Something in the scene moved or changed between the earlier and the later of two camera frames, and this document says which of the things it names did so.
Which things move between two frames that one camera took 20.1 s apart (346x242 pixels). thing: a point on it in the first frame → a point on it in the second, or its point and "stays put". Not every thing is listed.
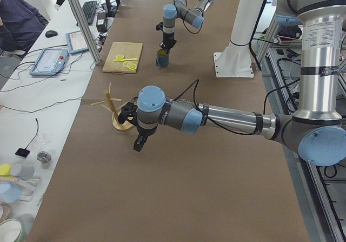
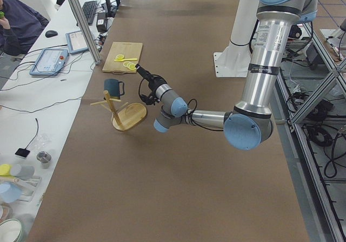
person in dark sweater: (20, 24) stays put
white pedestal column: (236, 60) stays put
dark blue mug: (162, 58) → (113, 86)
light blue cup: (10, 192) stays put
